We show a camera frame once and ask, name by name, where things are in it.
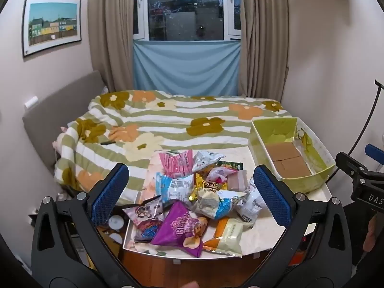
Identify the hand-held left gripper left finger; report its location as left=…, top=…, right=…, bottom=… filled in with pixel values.
left=30, top=162, right=141, bottom=288

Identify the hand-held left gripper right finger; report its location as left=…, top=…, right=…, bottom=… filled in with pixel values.
left=246, top=164, right=351, bottom=288

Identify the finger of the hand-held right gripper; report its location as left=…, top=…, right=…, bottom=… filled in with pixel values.
left=364, top=143, right=384, bottom=165
left=335, top=152, right=369, bottom=184

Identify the white black-print snack packet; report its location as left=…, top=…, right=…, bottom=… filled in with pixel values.
left=235, top=178, right=270, bottom=224

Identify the green cardboard box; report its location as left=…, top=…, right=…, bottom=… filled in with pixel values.
left=248, top=117, right=336, bottom=194

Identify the pink cartoon snack packet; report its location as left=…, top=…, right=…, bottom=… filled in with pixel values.
left=122, top=195, right=173, bottom=243

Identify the orange white snack packet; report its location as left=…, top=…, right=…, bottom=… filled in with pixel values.
left=202, top=217, right=252, bottom=258

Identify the purple snack packet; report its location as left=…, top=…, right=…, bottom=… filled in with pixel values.
left=150, top=200, right=209, bottom=258

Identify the person's right hand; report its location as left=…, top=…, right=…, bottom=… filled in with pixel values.
left=362, top=213, right=379, bottom=253

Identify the brown cardboard piece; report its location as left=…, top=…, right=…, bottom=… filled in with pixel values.
left=264, top=142, right=301, bottom=162
left=272, top=156, right=313, bottom=179

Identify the white low table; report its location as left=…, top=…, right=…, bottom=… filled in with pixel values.
left=122, top=147, right=332, bottom=260

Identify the mauve brown snack box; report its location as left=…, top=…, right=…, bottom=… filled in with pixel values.
left=226, top=169, right=250, bottom=192

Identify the dark green snack packet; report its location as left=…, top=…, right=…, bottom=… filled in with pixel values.
left=216, top=160, right=243, bottom=171

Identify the yellow green ribbon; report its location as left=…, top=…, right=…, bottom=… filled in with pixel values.
left=295, top=128, right=315, bottom=156

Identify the small pink snack packet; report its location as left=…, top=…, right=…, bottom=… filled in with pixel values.
left=205, top=166, right=240, bottom=191

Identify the light blue white snack packet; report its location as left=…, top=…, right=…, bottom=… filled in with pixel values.
left=155, top=172, right=197, bottom=203

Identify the gold yellow snack packet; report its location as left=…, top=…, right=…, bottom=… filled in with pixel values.
left=189, top=172, right=228, bottom=203

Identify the pink plush toy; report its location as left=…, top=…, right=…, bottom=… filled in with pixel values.
left=52, top=126, right=69, bottom=158

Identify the pink striped snack packet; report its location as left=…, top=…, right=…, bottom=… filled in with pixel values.
left=158, top=149, right=194, bottom=180

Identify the silver grey snack packet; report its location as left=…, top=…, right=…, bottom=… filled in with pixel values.
left=192, top=150, right=225, bottom=173

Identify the floral striped blanket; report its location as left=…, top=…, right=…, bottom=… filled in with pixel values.
left=54, top=89, right=293, bottom=200

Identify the grey padded headboard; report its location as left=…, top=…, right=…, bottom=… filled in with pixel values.
left=22, top=70, right=104, bottom=192

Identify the light blue cloth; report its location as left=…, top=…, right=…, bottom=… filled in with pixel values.
left=133, top=40, right=241, bottom=98

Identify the beige curtain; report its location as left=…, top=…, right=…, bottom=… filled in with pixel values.
left=88, top=0, right=138, bottom=93
left=238, top=0, right=290, bottom=102

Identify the framed houses picture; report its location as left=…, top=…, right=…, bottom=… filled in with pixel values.
left=22, top=0, right=82, bottom=59

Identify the white framed window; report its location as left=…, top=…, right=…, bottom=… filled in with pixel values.
left=133, top=0, right=242, bottom=41

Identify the black curved cable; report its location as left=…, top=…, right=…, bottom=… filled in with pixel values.
left=326, top=79, right=384, bottom=186

